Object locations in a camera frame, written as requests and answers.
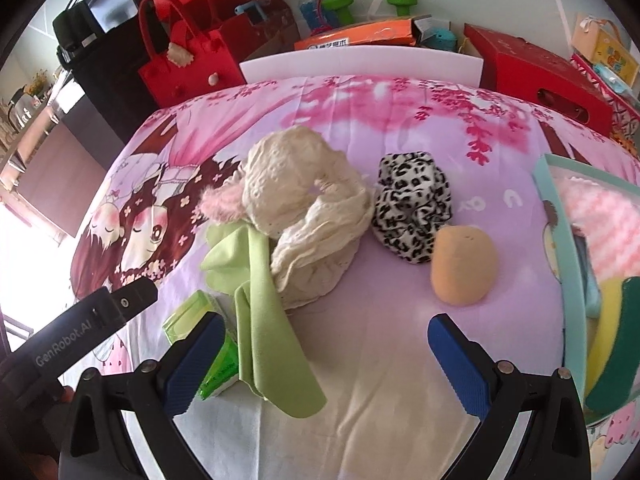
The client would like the green yellow scrub sponge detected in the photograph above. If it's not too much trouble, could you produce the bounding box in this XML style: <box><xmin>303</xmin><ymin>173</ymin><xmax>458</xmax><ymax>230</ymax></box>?
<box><xmin>585</xmin><ymin>276</ymin><xmax>639</xmax><ymax>417</ymax></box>

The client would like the pink floral scrunchie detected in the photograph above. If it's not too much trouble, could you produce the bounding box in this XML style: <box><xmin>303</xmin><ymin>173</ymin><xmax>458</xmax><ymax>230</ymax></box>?
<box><xmin>198</xmin><ymin>184</ymin><xmax>245</xmax><ymax>224</ymax></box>

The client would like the light green cloth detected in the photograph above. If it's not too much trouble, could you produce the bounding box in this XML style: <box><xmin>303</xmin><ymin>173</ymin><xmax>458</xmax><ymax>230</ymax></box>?
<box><xmin>201</xmin><ymin>221</ymin><xmax>326</xmax><ymax>418</ymax></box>

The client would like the beige makeup sponge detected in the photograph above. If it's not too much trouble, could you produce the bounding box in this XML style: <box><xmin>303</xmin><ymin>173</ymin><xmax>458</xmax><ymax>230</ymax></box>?
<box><xmin>431</xmin><ymin>226</ymin><xmax>499</xmax><ymax>307</ymax></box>

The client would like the cream lace scrunchie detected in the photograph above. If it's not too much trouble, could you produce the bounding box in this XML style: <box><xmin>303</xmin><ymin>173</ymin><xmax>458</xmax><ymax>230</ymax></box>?
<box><xmin>242</xmin><ymin>126</ymin><xmax>374</xmax><ymax>310</ymax></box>

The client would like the pink white fuzzy cloth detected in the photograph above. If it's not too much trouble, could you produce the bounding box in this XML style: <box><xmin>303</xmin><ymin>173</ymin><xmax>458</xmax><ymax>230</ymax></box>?
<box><xmin>555</xmin><ymin>177</ymin><xmax>639</xmax><ymax>283</ymax></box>

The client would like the leopard print scrunchie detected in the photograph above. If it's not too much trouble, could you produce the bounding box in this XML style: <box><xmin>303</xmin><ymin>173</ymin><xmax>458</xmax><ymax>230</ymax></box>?
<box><xmin>371</xmin><ymin>152</ymin><xmax>452</xmax><ymax>264</ymax></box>

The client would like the blue face mask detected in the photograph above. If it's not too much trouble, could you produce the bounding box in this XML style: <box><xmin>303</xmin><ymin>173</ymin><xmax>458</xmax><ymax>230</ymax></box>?
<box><xmin>574</xmin><ymin>234</ymin><xmax>602</xmax><ymax>318</ymax></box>

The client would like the person's left hand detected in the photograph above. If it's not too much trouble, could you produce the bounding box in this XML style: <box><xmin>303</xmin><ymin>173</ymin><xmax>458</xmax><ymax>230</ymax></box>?
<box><xmin>30</xmin><ymin>386</ymin><xmax>75</xmax><ymax>480</ymax></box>

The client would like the cartoon print bed sheet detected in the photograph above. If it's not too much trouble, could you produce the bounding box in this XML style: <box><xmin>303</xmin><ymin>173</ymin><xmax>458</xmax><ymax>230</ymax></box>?
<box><xmin>70</xmin><ymin>76</ymin><xmax>639</xmax><ymax>479</ymax></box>

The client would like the red felt handbag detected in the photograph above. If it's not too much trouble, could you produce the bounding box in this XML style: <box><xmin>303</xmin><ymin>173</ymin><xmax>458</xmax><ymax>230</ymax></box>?
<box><xmin>138</xmin><ymin>0</ymin><xmax>245</xmax><ymax>108</ymax></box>

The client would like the teal rimmed white tray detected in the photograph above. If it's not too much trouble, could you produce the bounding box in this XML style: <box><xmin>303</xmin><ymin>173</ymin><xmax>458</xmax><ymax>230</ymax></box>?
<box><xmin>533</xmin><ymin>154</ymin><xmax>639</xmax><ymax>426</ymax></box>

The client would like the black cabinet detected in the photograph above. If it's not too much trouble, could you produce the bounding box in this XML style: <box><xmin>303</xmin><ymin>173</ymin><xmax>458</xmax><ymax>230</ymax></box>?
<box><xmin>53</xmin><ymin>0</ymin><xmax>157</xmax><ymax>142</ymax></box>

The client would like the red paper gift bag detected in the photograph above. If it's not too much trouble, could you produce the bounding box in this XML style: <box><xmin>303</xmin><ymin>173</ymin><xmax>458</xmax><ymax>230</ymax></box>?
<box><xmin>150</xmin><ymin>0</ymin><xmax>302</xmax><ymax>61</ymax></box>

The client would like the red white patterned box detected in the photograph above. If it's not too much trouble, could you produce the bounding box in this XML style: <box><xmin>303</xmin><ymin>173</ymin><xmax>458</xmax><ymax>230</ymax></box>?
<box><xmin>570</xmin><ymin>53</ymin><xmax>639</xmax><ymax>140</ymax></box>

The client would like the blue water bottle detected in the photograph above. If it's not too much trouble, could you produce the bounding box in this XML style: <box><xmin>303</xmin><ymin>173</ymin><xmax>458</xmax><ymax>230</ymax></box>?
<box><xmin>298</xmin><ymin>0</ymin><xmax>323</xmax><ymax>34</ymax></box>

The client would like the wet wipes pack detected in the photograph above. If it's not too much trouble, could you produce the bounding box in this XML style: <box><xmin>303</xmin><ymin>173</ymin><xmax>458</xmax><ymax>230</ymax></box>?
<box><xmin>594</xmin><ymin>63</ymin><xmax>638</xmax><ymax>99</ymax></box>

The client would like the red gift box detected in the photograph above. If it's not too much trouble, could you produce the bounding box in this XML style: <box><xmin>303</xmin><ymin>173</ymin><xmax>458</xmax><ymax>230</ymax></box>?
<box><xmin>463</xmin><ymin>23</ymin><xmax>613</xmax><ymax>136</ymax></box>

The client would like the green dumbbell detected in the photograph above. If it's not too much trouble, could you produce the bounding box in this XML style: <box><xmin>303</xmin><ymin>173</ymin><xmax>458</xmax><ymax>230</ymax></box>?
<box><xmin>386</xmin><ymin>0</ymin><xmax>418</xmax><ymax>16</ymax></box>
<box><xmin>321</xmin><ymin>0</ymin><xmax>355</xmax><ymax>26</ymax></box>

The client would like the orange cardboard box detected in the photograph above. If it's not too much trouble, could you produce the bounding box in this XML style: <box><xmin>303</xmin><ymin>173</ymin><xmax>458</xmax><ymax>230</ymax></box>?
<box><xmin>294</xmin><ymin>16</ymin><xmax>422</xmax><ymax>51</ymax></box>

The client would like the yellow beige small bag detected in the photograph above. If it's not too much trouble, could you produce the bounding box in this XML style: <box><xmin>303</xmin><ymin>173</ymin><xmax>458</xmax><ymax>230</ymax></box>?
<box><xmin>572</xmin><ymin>14</ymin><xmax>639</xmax><ymax>87</ymax></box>

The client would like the teal plastic toy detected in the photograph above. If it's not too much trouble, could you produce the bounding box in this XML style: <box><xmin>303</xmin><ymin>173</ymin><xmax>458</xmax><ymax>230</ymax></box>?
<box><xmin>421</xmin><ymin>27</ymin><xmax>458</xmax><ymax>52</ymax></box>

